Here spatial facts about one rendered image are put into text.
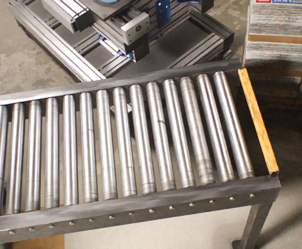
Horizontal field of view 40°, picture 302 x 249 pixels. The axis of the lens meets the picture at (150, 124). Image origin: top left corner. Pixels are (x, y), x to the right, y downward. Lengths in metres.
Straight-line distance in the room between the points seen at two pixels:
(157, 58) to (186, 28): 0.29
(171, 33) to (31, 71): 0.96
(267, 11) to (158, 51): 0.83
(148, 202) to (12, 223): 0.44
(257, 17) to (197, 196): 0.88
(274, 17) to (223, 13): 1.14
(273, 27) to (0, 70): 1.81
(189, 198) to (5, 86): 1.80
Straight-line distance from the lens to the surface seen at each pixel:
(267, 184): 1.37
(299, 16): 1.87
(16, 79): 2.85
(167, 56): 2.44
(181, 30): 2.57
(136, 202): 1.33
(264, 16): 1.87
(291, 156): 2.35
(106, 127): 1.48
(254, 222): 1.64
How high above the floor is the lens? 2.03
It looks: 57 degrees down
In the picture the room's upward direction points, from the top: 10 degrees counter-clockwise
